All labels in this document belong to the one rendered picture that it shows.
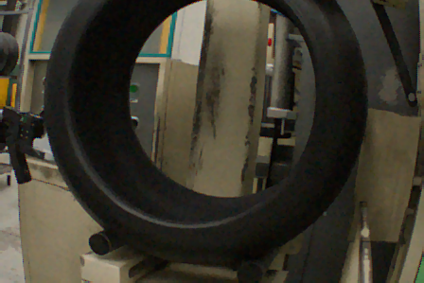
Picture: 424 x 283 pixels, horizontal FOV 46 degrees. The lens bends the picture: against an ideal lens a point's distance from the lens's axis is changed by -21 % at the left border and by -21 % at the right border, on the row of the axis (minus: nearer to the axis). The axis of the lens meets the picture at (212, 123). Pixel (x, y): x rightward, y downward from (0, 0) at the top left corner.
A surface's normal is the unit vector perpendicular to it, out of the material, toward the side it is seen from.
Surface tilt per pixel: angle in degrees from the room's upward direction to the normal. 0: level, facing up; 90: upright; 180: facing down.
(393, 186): 90
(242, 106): 90
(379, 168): 90
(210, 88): 90
